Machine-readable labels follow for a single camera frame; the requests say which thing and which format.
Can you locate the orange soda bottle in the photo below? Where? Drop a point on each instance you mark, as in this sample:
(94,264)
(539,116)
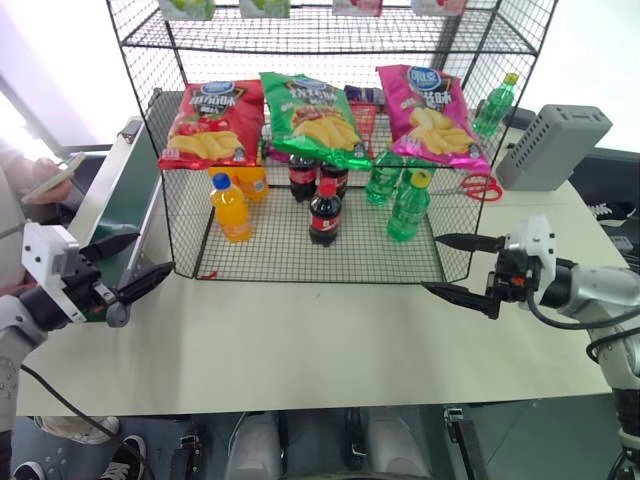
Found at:
(231,212)
(252,182)

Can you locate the white shoe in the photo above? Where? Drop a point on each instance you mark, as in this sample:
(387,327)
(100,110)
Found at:
(80,430)

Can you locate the cola bottle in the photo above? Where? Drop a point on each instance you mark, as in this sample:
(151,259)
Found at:
(325,215)
(336,175)
(302,177)

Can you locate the grey plastic box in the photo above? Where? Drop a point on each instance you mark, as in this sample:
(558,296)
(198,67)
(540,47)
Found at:
(550,147)

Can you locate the grey rounded shape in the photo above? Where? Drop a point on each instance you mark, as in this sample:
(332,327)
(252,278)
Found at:
(252,447)
(397,445)

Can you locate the person's pink sleeve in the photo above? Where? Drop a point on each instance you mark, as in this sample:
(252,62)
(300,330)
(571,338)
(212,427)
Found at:
(12,220)

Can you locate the small red snack bag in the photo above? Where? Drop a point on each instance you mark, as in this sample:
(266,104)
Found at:
(365,125)

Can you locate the green soda bottle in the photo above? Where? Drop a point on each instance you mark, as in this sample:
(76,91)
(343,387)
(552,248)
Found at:
(382,180)
(407,212)
(422,165)
(492,110)

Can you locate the black white sneaker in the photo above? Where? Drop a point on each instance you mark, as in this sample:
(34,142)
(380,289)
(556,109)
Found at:
(125,460)
(29,472)

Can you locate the red chips bag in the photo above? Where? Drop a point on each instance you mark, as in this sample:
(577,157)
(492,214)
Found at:
(215,125)

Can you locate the green drink carton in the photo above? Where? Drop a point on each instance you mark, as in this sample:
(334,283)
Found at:
(187,7)
(265,7)

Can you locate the green chips bag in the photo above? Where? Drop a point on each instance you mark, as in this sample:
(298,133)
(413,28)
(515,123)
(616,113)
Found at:
(310,120)

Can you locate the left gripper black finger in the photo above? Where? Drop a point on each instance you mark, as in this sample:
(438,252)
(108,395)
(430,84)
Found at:
(147,281)
(112,245)

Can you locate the purple snack bag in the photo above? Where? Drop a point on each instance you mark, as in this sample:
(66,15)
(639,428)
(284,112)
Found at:
(365,94)

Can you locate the pink drink carton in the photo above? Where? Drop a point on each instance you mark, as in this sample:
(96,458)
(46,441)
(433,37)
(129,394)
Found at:
(439,6)
(357,6)

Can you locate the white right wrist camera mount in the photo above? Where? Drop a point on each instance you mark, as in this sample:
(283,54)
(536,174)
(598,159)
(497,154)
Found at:
(532,237)

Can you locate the white phone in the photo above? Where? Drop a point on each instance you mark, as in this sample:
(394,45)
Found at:
(60,175)

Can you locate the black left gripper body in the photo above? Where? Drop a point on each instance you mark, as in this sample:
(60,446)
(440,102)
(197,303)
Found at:
(90,287)

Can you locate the pink chips bag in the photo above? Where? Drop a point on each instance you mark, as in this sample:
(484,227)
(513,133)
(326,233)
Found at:
(430,120)

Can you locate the person's hand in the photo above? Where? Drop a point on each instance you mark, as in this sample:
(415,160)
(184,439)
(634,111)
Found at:
(50,187)

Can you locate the black table frame bracket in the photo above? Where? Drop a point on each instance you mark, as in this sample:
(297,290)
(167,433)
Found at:
(467,445)

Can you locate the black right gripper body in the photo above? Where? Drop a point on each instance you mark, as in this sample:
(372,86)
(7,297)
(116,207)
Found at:
(515,280)

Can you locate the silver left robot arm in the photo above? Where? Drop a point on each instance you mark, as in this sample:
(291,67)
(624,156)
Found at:
(15,320)

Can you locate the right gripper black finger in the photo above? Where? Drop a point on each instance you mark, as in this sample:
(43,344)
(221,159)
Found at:
(465,295)
(475,242)

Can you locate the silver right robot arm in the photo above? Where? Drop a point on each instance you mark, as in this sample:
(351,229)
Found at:
(600,290)

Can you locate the green conveyor belt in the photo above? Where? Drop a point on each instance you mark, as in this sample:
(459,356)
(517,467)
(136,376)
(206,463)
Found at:
(127,200)

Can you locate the red scissors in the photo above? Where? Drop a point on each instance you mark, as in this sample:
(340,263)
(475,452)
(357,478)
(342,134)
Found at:
(482,187)

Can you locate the black equipment pile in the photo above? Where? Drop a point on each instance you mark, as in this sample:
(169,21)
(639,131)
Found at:
(612,200)

